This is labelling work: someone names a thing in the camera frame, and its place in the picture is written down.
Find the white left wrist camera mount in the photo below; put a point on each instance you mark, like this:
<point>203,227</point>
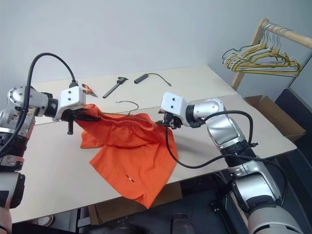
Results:
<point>69,97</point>

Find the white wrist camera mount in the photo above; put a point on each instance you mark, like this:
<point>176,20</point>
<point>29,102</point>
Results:
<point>69,97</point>
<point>173,103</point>

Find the wooden clothes rack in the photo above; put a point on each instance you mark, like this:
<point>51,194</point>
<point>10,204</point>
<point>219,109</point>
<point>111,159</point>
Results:
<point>299,37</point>

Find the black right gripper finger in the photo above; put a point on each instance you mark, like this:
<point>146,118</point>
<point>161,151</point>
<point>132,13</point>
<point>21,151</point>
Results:
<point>160,123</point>

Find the orange shorts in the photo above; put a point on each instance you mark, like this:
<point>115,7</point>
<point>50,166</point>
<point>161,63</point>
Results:
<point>126,158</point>

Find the black digital caliper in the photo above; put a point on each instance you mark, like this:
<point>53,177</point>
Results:
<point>112,89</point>

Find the white shoe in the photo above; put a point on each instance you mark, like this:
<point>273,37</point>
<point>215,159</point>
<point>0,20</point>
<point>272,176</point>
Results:
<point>45,220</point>

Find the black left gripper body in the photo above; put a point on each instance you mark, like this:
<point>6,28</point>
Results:
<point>70,126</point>

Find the open cardboard box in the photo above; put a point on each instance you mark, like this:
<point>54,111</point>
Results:
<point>287,124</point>

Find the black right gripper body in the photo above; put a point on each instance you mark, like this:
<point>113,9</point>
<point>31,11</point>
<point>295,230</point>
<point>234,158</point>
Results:
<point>174,122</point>

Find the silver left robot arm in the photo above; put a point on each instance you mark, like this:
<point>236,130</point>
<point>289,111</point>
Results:
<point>36,100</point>

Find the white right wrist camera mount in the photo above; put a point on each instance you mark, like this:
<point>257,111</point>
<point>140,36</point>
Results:
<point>173,103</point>

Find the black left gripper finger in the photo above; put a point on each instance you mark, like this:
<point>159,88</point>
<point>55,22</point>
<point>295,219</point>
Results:
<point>89,119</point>
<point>83,111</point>

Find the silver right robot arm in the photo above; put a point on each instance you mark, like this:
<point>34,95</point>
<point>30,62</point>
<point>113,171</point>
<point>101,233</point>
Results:
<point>219,126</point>

